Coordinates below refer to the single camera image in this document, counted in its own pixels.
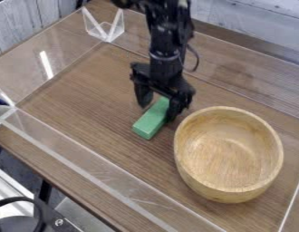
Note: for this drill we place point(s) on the black chair armrest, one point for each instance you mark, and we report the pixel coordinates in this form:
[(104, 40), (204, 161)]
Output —
[(21, 215)]

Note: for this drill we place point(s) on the clear acrylic tray wall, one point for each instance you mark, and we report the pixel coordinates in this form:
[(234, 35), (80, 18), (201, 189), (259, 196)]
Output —
[(66, 125)]

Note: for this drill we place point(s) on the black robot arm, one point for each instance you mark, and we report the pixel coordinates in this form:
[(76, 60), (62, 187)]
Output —
[(170, 30)]

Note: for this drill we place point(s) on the light wooden bowl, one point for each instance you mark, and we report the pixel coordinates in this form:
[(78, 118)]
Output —
[(228, 154)]

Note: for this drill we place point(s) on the black table leg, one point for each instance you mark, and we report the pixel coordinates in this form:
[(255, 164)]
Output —
[(45, 191)]

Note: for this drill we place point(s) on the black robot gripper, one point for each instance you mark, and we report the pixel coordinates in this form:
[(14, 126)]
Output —
[(161, 76)]

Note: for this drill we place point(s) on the clear acrylic corner bracket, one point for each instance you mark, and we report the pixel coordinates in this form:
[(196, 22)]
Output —
[(105, 31)]

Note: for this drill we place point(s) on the green rectangular block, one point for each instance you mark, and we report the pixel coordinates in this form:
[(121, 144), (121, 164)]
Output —
[(149, 123)]

